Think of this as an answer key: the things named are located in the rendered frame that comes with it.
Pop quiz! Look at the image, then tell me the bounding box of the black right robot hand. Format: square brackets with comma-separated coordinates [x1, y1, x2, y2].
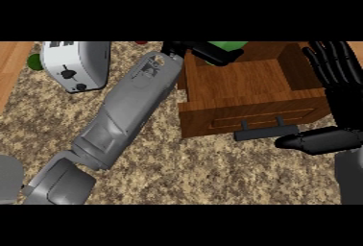
[273, 40, 363, 157]

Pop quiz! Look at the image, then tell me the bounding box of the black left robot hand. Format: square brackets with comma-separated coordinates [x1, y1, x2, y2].
[161, 40, 245, 67]

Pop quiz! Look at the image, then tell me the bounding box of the green cup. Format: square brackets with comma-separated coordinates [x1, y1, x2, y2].
[207, 40, 250, 53]

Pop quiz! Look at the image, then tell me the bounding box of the open brown wooden drawer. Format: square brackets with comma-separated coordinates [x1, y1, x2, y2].
[176, 40, 330, 108]

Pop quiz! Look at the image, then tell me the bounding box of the brown wooden drawer front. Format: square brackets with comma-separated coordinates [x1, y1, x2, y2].
[178, 95, 334, 139]

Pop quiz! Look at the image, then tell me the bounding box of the white and silver toaster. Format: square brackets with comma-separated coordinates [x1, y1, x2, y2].
[39, 40, 114, 94]

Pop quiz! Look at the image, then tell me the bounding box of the round green object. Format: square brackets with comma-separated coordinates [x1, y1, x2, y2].
[26, 53, 46, 71]

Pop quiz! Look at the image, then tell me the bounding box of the dark grey drawer handle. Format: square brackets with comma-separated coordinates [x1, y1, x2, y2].
[234, 115, 302, 142]

